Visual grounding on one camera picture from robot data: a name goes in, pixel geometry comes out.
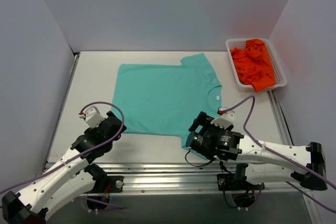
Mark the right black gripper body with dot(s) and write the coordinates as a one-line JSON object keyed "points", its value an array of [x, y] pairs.
{"points": [[198, 120]]}

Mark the teal t-shirt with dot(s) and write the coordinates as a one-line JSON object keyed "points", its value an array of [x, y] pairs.
{"points": [[165, 99]]}

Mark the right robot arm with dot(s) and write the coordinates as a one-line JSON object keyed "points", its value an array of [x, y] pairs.
{"points": [[257, 161]]}

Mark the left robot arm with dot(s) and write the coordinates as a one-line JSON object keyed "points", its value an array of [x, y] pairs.
{"points": [[74, 174]]}

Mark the orange t-shirt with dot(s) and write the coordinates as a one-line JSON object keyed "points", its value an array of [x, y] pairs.
{"points": [[253, 65]]}

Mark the white plastic basket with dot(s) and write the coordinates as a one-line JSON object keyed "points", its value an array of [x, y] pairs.
{"points": [[240, 43]]}

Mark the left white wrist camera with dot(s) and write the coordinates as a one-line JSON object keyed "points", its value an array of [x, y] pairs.
{"points": [[92, 117]]}

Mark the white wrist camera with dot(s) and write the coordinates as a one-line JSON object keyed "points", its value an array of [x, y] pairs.
{"points": [[92, 117], [225, 118]]}

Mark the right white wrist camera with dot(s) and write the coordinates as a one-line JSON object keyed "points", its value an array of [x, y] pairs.
{"points": [[225, 118]]}

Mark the aluminium mounting rail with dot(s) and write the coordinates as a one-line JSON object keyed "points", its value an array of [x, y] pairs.
{"points": [[164, 179]]}

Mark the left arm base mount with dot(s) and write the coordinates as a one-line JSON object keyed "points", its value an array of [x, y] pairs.
{"points": [[102, 191]]}

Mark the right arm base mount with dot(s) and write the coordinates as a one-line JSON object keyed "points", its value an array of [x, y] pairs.
{"points": [[238, 193]]}

